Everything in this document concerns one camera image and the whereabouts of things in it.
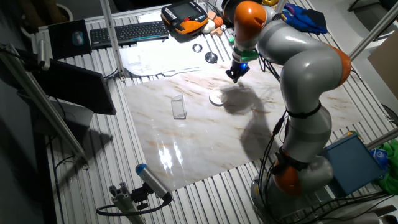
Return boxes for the blue box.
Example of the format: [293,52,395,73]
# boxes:
[320,133,386,197]

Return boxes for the white egg shaped ball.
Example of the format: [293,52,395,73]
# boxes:
[201,19,216,34]

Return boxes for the green gripper flange mount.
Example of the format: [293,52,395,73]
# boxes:
[228,37,259,62]

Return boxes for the marble pattern board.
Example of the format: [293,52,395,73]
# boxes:
[123,55,364,191]

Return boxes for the black cables at base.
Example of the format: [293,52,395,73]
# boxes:
[292,191,398,224]

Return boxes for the long aluminium profile beam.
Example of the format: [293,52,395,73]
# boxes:
[0,43,90,169]
[348,1,398,62]

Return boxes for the silver cylinder on beam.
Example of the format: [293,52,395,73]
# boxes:
[37,39,50,71]

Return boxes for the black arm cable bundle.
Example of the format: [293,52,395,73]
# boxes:
[257,55,289,215]

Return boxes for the blue cloth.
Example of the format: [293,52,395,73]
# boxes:
[281,2,328,35]

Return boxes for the clear plastic box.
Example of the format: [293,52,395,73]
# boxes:
[170,94,187,120]

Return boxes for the orange black teach pendant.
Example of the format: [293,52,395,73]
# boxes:
[160,0,209,35]

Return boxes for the printed paper sheets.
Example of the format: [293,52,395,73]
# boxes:
[119,35,234,78]

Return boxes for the short aluminium profile stand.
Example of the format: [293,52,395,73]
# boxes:
[108,182,146,224]

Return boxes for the brown cardboard sheet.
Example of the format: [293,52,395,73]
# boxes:
[367,30,398,100]

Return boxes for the grey computer mouse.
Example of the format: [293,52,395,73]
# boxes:
[72,30,85,47]

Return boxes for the black camera cable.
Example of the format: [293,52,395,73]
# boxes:
[95,198,172,217]

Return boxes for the black keyboard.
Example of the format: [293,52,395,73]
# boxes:
[90,21,170,50]

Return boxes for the black mouse pad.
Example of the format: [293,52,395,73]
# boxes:
[47,19,93,60]

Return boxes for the black monitor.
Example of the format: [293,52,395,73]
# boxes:
[30,58,118,116]

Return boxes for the round metal lid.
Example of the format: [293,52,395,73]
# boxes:
[204,51,218,64]

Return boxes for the green cloth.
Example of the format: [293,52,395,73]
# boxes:
[376,141,398,195]

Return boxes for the silver camera with blue cap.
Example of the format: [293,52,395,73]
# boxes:
[135,163,174,202]

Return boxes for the blue white packet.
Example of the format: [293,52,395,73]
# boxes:
[369,147,389,170]

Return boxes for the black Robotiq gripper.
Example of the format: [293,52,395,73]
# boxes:
[226,60,250,84]

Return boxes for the grey monitor stand base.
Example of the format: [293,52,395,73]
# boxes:
[34,101,94,134]

